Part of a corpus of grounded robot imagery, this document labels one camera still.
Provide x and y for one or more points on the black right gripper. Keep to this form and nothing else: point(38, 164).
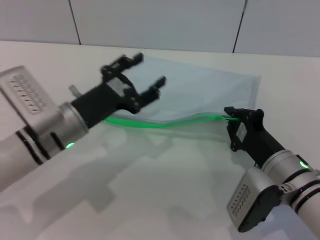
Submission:
point(260, 140)

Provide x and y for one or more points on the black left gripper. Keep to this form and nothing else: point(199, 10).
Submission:
point(105, 100)

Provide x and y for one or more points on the clear green-zip document bag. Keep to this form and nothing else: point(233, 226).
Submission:
point(200, 95)

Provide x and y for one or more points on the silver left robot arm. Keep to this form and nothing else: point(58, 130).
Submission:
point(30, 155)

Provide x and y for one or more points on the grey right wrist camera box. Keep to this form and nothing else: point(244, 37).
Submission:
point(250, 200)

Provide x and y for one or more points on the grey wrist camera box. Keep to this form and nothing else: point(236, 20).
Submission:
point(25, 92)
point(250, 200)

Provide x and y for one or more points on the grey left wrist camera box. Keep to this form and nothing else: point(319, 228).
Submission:
point(25, 92)

